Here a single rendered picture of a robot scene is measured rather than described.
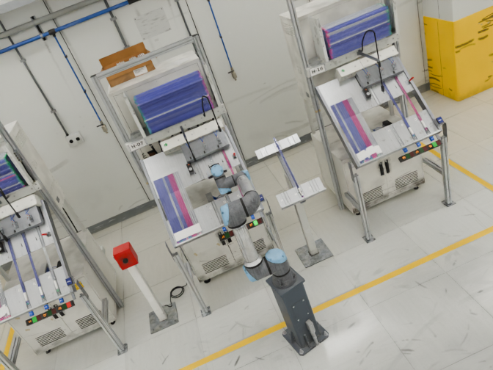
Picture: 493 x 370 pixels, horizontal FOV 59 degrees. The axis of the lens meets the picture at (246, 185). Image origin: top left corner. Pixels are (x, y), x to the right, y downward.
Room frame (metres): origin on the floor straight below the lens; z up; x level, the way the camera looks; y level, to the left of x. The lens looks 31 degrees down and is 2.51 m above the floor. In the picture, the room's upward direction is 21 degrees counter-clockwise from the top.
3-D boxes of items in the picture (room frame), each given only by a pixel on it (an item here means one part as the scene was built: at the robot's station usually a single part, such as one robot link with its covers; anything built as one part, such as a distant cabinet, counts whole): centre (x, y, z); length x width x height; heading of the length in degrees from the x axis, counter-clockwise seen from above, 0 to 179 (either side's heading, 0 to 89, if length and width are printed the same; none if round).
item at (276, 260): (2.03, -0.01, 0.72); 0.13 x 0.12 x 0.14; 93
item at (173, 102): (3.10, 0.27, 1.52); 0.51 x 0.13 x 0.27; 95
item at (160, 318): (2.69, 1.02, 0.39); 0.24 x 0.24 x 0.78; 5
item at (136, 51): (3.39, 0.41, 1.82); 0.68 x 0.30 x 0.20; 95
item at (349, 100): (3.16, -1.13, 0.65); 1.01 x 0.73 x 1.29; 5
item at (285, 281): (2.03, -0.01, 0.60); 0.15 x 0.15 x 0.10
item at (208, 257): (3.22, 0.34, 0.31); 0.70 x 0.65 x 0.62; 95
